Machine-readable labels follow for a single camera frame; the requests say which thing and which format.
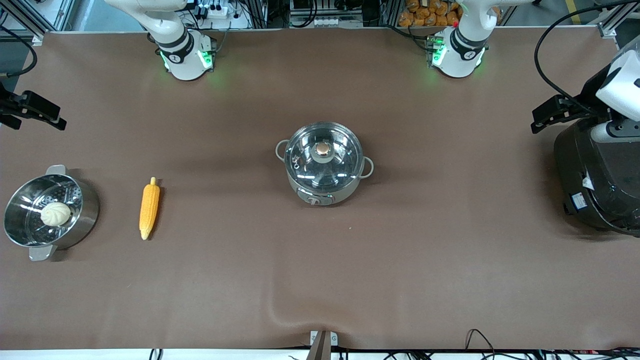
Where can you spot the yellow corn cob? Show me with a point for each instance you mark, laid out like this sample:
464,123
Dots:
149,207

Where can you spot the grey electric cooking pot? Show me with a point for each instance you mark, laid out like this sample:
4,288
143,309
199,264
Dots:
325,199

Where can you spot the aluminium frame profile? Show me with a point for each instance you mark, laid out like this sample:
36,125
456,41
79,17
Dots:
35,20

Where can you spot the white power strip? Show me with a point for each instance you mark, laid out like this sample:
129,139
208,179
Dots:
220,11

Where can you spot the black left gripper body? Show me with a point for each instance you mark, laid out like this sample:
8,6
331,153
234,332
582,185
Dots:
586,109

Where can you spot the black round appliance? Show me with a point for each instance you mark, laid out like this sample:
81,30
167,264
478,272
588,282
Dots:
600,185

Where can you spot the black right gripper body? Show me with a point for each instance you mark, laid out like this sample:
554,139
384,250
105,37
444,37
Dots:
6,106

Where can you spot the glass pot lid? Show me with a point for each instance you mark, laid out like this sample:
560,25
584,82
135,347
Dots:
310,167

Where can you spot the metal mount bracket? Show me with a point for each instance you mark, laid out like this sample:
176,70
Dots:
323,342

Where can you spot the orange snack bags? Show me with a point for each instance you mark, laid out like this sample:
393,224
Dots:
427,12

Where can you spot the stainless steel steamer pot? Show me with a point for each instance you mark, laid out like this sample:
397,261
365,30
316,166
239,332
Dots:
82,210

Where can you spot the brown table mat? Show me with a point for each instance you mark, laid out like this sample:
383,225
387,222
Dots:
350,280

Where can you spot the white steamed bun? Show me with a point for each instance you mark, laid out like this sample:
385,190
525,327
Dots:
55,214

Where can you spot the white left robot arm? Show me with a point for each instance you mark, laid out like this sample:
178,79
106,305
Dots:
457,52

